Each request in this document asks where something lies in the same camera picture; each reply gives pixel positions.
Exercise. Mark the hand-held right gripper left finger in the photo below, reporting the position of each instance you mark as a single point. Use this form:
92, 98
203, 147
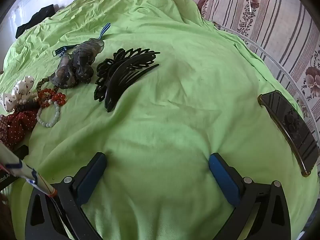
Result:
91, 177

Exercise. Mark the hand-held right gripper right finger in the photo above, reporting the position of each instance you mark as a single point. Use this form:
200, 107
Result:
223, 180

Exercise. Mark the red checked scrunchie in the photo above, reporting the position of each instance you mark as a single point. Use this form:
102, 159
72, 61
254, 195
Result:
3, 127

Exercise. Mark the red polka dot scrunchie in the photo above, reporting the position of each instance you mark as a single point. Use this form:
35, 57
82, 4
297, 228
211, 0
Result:
20, 127

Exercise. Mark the curved black hair clip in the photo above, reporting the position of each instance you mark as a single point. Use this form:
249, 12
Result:
112, 97

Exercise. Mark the white dotted scrunchie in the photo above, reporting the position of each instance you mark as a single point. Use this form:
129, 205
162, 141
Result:
23, 83

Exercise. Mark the patterned elastic hair band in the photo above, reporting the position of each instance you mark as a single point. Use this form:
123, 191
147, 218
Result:
43, 82

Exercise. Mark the ornate black hair claw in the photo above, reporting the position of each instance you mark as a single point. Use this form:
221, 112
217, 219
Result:
105, 65

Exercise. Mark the grey organza hair bow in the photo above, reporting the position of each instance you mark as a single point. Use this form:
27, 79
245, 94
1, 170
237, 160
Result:
82, 57

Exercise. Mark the green bed sheet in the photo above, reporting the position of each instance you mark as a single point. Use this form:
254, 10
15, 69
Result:
175, 130

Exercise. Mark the black smartphone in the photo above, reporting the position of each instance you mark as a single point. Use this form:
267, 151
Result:
292, 127

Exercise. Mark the blue striped hair band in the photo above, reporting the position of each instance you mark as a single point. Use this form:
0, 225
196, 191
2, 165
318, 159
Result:
105, 28

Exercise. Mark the black cloth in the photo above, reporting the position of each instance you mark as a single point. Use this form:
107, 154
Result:
37, 17

